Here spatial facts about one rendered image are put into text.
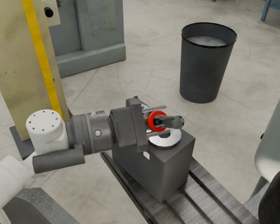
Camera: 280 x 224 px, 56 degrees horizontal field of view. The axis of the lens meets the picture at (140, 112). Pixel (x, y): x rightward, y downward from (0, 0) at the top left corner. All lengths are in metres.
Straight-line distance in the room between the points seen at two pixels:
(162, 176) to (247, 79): 2.51
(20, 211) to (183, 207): 0.75
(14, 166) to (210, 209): 0.53
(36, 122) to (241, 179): 1.75
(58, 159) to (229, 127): 2.03
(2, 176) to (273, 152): 0.42
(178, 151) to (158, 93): 2.04
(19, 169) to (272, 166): 0.41
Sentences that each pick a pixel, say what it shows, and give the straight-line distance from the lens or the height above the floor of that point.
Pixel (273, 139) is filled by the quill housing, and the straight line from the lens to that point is 0.35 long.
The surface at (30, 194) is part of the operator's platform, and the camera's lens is 1.54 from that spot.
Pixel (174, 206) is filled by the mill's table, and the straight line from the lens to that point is 0.79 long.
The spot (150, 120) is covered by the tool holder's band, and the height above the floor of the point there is 1.23.
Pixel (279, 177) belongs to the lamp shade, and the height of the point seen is 1.47.
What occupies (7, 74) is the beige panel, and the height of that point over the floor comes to 0.64.
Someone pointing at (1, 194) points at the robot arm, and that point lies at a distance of 0.52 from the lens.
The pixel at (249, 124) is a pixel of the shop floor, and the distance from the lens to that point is 2.52.
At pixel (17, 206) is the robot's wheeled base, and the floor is 0.57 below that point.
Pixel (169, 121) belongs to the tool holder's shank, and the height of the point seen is 1.30.
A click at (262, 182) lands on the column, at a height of 0.75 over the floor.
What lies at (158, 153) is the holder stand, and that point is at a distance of 0.65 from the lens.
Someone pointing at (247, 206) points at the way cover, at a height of 0.87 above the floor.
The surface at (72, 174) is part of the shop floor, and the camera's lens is 2.05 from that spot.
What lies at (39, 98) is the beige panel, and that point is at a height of 0.38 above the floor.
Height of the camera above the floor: 1.62
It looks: 41 degrees down
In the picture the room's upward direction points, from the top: straight up
